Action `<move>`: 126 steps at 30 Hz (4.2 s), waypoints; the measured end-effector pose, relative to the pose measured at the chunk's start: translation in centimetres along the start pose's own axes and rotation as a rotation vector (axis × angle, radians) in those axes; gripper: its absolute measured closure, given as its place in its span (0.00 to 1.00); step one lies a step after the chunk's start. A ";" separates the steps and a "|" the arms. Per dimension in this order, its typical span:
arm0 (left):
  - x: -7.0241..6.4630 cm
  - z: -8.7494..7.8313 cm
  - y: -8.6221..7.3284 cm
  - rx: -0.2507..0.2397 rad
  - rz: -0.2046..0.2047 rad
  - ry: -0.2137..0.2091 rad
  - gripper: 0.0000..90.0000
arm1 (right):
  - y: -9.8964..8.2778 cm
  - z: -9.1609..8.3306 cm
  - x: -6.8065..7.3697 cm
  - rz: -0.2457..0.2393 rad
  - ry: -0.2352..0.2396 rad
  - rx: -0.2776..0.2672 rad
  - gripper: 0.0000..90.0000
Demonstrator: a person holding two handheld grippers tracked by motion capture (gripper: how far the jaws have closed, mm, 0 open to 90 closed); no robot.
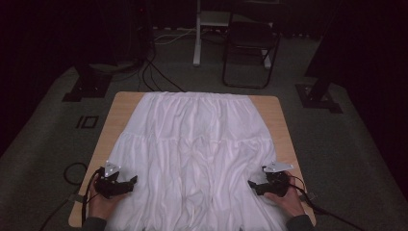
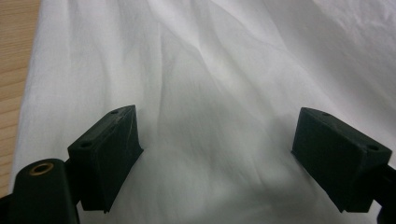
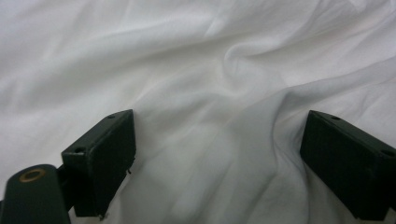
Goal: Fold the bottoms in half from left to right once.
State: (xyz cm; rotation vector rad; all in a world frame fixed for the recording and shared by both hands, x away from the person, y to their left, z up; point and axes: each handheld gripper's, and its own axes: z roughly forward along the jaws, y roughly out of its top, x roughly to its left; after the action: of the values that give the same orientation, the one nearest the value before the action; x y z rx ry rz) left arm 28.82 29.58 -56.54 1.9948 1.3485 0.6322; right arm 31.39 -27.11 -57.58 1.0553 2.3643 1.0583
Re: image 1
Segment white floor cable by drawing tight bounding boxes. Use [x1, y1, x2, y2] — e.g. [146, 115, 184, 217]
[153, 28, 197, 45]

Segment person's left hand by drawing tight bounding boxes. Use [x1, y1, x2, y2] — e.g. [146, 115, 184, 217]
[88, 174, 130, 222]

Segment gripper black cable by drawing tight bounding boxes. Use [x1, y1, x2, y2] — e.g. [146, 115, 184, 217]
[81, 167, 106, 226]
[288, 174, 367, 231]

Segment white desk frame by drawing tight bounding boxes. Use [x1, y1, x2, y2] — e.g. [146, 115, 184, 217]
[192, 0, 273, 70]

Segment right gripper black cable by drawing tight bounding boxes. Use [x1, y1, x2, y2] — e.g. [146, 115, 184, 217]
[288, 174, 367, 231]

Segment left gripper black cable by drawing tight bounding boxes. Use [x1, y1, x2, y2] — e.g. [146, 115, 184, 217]
[81, 167, 106, 226]

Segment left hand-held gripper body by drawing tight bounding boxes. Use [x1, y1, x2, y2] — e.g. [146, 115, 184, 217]
[94, 160, 133, 199]

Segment black stand base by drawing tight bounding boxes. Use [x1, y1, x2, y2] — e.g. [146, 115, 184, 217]
[294, 76, 344, 115]
[62, 62, 114, 103]

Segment white skirt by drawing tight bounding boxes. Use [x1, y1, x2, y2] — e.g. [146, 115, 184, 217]
[104, 90, 290, 231]

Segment black floor cables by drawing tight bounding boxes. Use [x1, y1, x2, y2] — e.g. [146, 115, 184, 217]
[138, 47, 187, 94]

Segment person's right hand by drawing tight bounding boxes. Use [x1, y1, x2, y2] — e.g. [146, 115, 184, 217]
[264, 170, 306, 219]

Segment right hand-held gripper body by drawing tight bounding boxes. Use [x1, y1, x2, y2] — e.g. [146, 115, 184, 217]
[256, 161, 294, 198]

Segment black folding chair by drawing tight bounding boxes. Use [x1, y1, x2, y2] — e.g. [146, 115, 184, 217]
[221, 13, 282, 90]

